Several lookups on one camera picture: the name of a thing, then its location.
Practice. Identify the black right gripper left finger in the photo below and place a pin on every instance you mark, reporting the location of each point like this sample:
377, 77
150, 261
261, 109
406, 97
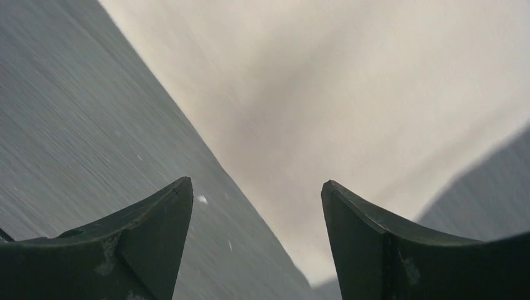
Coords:
134, 253

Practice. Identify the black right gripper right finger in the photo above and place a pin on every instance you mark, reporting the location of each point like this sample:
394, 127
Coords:
381, 255

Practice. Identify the cream cloth wrap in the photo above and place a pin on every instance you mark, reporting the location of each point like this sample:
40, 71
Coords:
392, 99

